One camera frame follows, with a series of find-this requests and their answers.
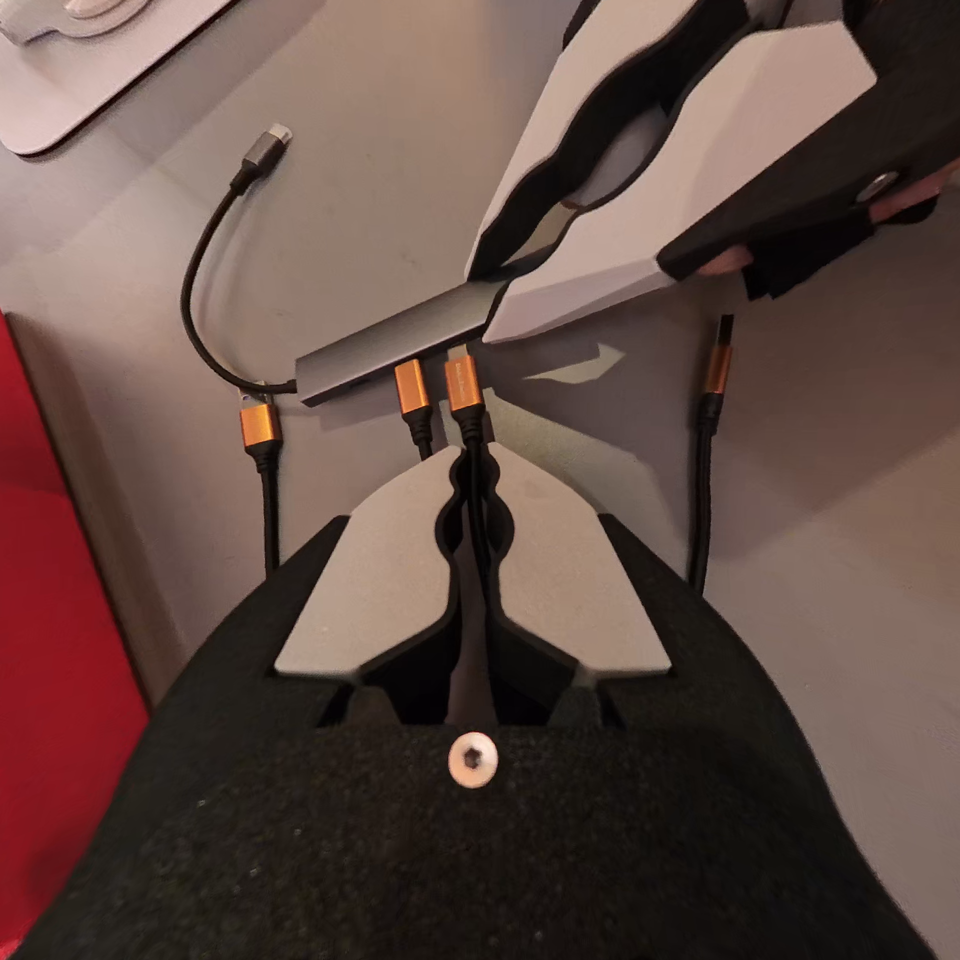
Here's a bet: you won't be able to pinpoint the grey USB hub with cable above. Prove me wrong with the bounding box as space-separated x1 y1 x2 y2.
180 122 526 410

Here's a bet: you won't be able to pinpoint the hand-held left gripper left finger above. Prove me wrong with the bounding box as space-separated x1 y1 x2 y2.
275 444 464 726

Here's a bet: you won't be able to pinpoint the red plastic bin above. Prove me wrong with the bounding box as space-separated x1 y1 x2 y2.
0 309 153 960

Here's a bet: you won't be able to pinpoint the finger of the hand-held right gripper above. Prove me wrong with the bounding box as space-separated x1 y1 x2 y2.
465 0 753 284
482 21 880 346

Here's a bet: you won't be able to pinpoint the black cable orange plugs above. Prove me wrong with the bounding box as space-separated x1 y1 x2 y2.
442 312 738 610
237 357 438 580

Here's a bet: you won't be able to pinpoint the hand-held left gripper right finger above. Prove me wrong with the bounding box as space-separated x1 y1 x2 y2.
487 442 674 726

